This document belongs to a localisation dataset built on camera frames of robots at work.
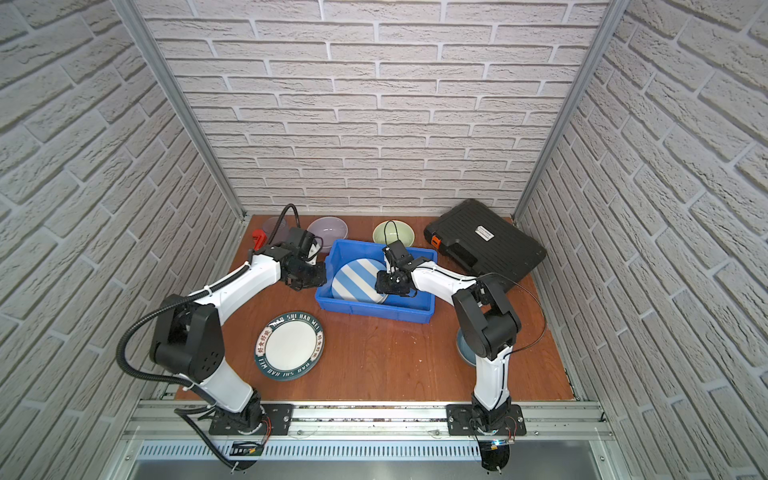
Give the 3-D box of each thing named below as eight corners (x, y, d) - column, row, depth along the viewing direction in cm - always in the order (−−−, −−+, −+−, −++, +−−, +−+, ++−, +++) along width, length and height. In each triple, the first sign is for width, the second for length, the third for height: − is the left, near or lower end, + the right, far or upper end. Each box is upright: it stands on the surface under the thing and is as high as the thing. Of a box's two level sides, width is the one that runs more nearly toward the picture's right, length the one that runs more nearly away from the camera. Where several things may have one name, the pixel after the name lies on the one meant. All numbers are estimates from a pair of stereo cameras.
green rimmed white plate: (250, 380, 81) (246, 377, 79) (269, 315, 93) (266, 312, 91) (318, 380, 81) (316, 378, 79) (328, 316, 93) (326, 312, 91)
